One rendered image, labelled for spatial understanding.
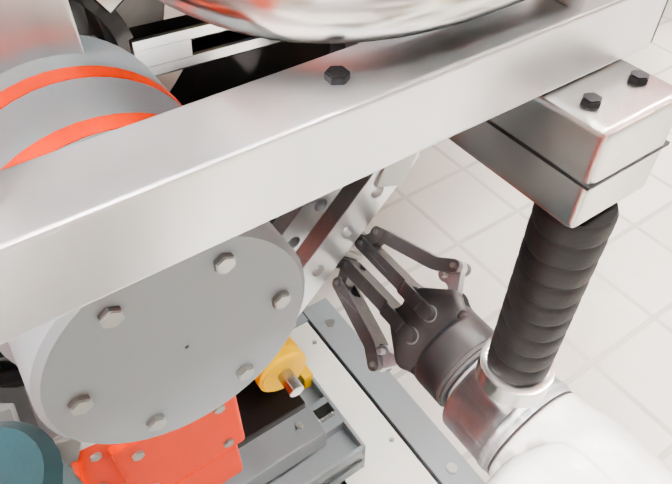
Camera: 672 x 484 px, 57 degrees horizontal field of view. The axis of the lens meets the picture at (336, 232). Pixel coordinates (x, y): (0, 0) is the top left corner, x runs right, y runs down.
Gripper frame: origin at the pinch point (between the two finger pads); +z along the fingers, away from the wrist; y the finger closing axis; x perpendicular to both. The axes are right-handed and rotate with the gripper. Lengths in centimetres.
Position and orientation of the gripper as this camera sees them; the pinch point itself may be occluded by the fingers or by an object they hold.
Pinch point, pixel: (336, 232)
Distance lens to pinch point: 62.3
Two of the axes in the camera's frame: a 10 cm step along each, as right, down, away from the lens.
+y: 5.8, -7.8, -2.2
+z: -5.7, -5.9, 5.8
